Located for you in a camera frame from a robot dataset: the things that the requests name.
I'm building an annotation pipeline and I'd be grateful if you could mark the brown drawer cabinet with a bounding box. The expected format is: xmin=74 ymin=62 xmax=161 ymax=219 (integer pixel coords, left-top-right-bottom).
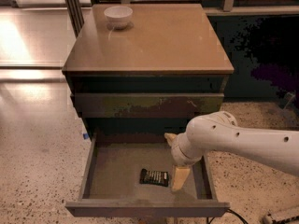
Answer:
xmin=63 ymin=4 xmax=234 ymax=143

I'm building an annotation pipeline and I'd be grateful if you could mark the black rxbar chocolate bar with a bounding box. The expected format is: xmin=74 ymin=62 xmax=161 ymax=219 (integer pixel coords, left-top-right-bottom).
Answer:
xmin=139 ymin=169 xmax=169 ymax=187

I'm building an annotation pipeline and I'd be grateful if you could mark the blue tape piece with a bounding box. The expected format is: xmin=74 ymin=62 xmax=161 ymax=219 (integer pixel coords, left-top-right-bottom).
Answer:
xmin=83 ymin=133 xmax=89 ymax=139

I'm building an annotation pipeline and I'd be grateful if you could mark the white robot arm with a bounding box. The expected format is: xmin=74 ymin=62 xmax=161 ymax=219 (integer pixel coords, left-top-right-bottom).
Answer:
xmin=164 ymin=111 xmax=299 ymax=191

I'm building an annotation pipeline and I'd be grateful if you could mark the white ceramic bowl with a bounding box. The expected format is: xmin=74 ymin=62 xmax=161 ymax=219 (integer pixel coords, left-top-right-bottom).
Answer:
xmin=104 ymin=6 xmax=133 ymax=29

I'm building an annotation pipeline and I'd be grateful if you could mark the closed upper drawer front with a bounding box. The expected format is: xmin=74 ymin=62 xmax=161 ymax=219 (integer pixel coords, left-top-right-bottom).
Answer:
xmin=71 ymin=93 xmax=224 ymax=119

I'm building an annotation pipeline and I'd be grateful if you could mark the black floor cable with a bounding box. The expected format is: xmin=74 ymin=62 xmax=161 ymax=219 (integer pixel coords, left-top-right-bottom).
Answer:
xmin=206 ymin=208 xmax=249 ymax=224

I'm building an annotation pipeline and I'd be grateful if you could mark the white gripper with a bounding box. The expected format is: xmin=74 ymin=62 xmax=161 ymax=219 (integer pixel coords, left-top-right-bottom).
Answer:
xmin=164 ymin=133 xmax=204 ymax=191

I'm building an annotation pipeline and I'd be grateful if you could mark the white power strip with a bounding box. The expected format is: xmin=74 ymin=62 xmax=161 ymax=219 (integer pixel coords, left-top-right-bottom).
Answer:
xmin=263 ymin=206 xmax=299 ymax=224

